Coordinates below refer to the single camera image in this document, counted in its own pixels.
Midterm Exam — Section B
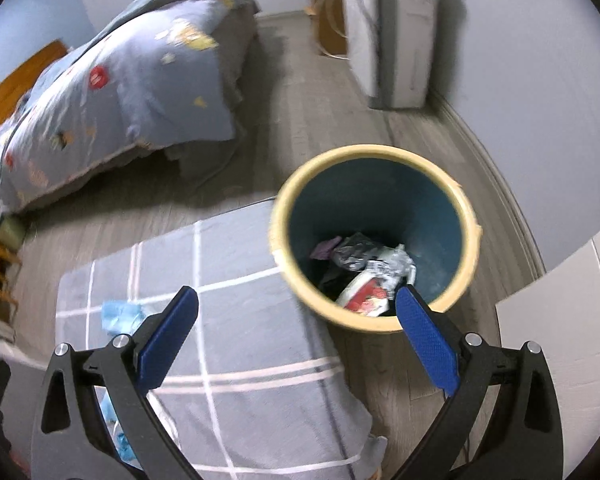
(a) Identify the blue face mask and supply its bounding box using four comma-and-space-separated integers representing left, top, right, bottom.
100, 301, 147, 337

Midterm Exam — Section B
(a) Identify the red white tissue pack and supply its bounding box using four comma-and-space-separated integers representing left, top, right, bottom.
336, 271, 401, 318

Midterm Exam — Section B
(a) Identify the black white wrapper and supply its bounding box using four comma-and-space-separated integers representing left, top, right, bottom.
330, 233, 417, 297

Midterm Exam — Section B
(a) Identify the pink snack wrapper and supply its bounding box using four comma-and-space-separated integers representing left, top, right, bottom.
310, 236, 342, 261

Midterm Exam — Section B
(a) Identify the small green trash bin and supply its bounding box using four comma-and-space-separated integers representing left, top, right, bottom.
0, 212, 27, 254

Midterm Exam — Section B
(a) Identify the yellow rimmed teal trash bin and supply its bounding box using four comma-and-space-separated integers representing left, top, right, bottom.
268, 144, 482, 334

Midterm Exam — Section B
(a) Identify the grey checked floor rug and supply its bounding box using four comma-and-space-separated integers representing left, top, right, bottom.
55, 202, 387, 479

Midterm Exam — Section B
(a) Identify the wooden bed headboard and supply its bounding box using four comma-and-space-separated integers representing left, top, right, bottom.
0, 39, 68, 125

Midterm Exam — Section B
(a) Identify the white air purifier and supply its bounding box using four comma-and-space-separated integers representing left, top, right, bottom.
343, 0, 438, 110

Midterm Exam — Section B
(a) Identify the wooden tv cabinet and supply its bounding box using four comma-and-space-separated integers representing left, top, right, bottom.
304, 0, 348, 61

